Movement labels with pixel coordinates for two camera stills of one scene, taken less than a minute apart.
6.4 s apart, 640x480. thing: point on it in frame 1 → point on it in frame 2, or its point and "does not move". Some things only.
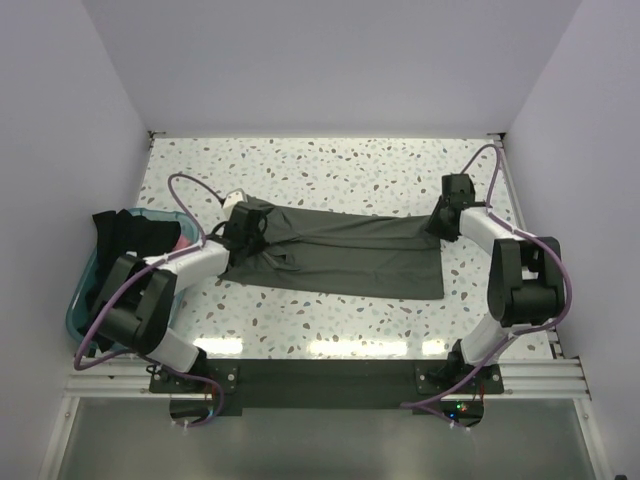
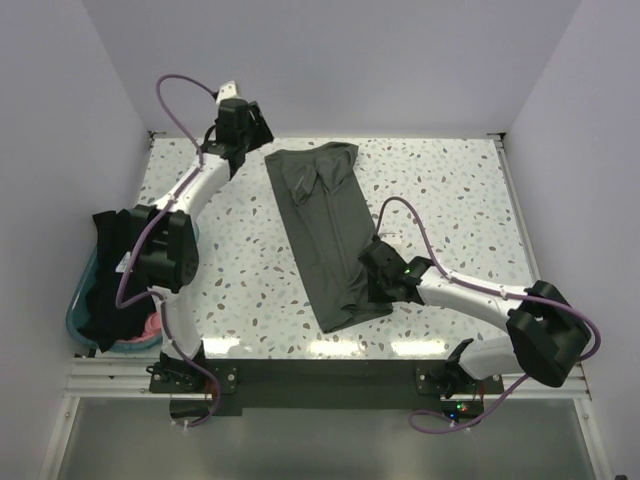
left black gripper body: x=254 y=242 → x=259 y=133
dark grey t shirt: x=380 y=255 → x=318 y=196
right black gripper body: x=435 y=223 → x=377 y=291
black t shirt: x=119 y=233 does not move
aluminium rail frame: x=561 y=379 does not move
